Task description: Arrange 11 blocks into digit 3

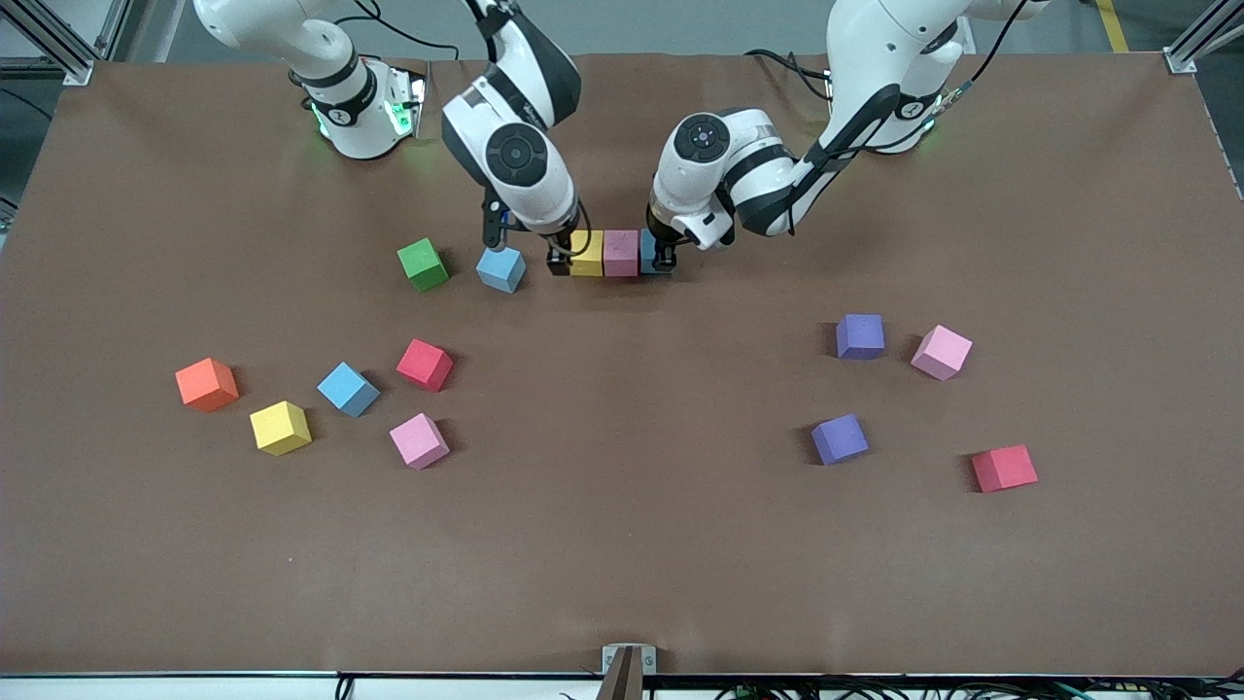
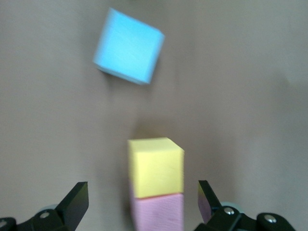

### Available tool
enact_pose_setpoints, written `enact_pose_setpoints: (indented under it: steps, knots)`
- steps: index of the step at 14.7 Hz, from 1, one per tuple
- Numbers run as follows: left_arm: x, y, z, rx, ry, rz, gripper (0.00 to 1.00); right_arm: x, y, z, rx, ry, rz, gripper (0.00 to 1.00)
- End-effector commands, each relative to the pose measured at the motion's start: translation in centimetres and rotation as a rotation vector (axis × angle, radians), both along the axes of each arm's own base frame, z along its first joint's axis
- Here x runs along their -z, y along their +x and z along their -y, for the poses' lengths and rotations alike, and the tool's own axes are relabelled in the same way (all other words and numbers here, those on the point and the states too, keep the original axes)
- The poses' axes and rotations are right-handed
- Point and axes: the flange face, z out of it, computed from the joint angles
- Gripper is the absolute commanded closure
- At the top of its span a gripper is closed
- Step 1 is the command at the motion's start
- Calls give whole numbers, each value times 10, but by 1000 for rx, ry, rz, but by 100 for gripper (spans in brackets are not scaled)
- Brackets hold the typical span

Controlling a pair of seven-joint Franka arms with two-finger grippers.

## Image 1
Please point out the pink foam cube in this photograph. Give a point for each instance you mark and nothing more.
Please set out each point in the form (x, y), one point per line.
(620, 253)
(419, 440)
(941, 352)

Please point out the yellow foam cube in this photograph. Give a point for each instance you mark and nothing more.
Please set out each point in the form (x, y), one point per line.
(280, 428)
(588, 255)

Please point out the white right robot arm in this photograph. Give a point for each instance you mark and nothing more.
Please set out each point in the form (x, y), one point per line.
(525, 185)

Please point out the red foam cube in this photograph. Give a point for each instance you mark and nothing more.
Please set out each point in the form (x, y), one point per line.
(1004, 469)
(424, 365)

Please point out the blue foam cube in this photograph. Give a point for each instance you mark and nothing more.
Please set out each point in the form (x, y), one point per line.
(501, 270)
(346, 389)
(644, 255)

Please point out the grey camera pole bracket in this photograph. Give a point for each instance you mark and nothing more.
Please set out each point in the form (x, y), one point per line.
(630, 661)

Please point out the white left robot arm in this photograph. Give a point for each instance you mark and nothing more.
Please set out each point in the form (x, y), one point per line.
(865, 58)

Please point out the yellow floor tape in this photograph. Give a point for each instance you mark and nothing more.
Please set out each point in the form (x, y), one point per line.
(1113, 27)

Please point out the purple foam cube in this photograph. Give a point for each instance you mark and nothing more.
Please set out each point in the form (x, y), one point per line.
(860, 335)
(840, 438)

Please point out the large table cover mat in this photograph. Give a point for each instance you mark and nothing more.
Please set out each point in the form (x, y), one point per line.
(622, 544)

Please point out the orange foam cube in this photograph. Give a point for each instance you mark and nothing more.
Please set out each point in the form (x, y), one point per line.
(206, 384)

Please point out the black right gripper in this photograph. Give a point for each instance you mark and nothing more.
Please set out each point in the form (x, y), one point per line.
(558, 247)

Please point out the aluminium frame profile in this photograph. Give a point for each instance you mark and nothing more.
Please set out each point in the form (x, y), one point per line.
(78, 71)
(1181, 61)

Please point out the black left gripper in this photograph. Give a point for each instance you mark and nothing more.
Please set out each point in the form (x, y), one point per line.
(663, 245)

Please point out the green foam cube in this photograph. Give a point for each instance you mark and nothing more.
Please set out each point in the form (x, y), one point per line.
(422, 264)

